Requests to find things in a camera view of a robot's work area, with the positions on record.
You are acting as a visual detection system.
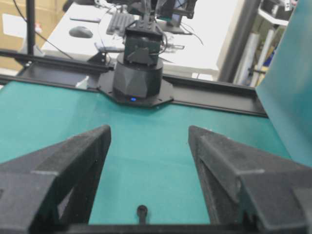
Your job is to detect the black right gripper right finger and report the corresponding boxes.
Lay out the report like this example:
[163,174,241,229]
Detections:
[188,126,312,234]

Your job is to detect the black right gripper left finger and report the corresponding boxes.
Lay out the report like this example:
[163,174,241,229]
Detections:
[0,125,111,234]

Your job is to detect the black velcro strap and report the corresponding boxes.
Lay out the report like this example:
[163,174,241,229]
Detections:
[136,204,149,225]

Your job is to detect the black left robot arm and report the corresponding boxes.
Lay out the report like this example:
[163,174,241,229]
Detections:
[113,0,163,98]

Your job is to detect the green table cloth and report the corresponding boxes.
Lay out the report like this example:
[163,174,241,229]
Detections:
[0,82,289,224]

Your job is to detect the green backdrop panel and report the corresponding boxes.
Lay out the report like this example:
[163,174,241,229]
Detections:
[256,0,312,166]

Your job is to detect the black computer mouse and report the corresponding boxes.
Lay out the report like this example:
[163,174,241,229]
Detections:
[69,26,93,39]

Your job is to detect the white desk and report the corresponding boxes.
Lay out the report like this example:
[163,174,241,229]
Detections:
[43,0,237,78]

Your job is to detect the cardboard box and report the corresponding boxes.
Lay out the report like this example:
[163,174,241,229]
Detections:
[0,0,71,71]

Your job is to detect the black keyboard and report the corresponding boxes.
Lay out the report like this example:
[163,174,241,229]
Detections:
[106,13,135,37]

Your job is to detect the black vertical stand pole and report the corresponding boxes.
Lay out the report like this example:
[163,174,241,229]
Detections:
[26,0,36,55]

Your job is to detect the black monitor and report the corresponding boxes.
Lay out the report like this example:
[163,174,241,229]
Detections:
[155,0,197,35]

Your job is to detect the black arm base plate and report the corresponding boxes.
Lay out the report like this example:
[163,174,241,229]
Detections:
[97,72,174,108]

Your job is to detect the black aluminium frame rail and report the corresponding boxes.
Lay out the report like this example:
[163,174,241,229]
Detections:
[0,49,267,117]

